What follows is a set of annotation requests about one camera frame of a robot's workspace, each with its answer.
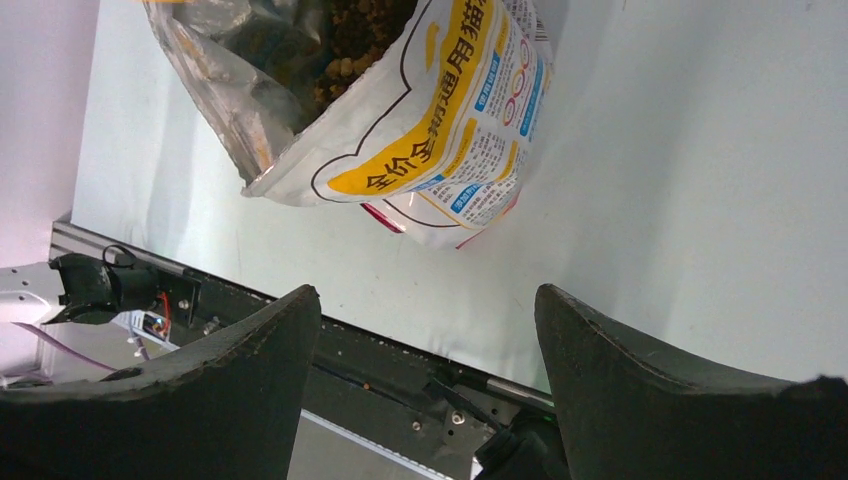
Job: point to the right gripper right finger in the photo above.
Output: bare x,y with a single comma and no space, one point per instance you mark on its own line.
631,406

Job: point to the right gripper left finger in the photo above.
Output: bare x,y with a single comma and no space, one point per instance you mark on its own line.
226,406

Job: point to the pet food bag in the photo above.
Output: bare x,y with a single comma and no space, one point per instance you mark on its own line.
433,140

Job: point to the pet food kibble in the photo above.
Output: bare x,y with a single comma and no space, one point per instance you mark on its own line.
361,31

